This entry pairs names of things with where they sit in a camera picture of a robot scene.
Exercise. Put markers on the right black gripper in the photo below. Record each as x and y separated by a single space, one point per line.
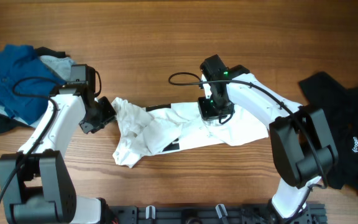
206 114

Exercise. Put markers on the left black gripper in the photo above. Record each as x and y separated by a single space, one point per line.
109 113

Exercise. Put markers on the white t-shirt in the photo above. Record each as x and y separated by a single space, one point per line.
176 127

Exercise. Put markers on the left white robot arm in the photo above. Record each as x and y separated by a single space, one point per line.
35 183

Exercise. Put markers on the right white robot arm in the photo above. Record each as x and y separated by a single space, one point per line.
303 148

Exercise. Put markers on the grey folded garment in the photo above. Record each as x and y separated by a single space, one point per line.
60 67

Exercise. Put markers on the blue folded garment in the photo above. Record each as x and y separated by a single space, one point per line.
22 70

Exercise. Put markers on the black folded garment left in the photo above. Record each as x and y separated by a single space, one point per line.
7 124

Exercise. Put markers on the black garment with logo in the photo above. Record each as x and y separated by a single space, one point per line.
340 106

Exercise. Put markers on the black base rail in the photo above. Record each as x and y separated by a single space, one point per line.
244 214

